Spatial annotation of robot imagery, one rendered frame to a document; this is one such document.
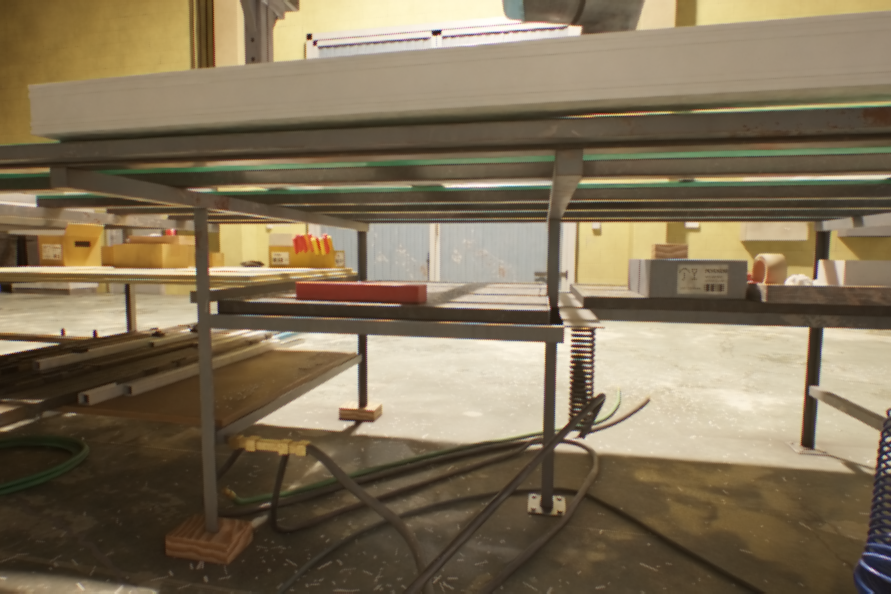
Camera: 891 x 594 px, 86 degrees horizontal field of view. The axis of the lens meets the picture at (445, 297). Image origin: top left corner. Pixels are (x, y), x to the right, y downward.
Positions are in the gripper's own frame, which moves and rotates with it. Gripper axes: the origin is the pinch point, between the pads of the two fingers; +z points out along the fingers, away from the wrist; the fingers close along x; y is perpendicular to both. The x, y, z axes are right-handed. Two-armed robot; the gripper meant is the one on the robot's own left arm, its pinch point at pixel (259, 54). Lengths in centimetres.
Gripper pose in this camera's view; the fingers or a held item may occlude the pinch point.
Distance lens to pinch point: 75.1
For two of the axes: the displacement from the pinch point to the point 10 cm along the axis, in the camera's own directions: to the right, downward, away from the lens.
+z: -0.1, 10.0, 0.8
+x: -2.2, 0.8, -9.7
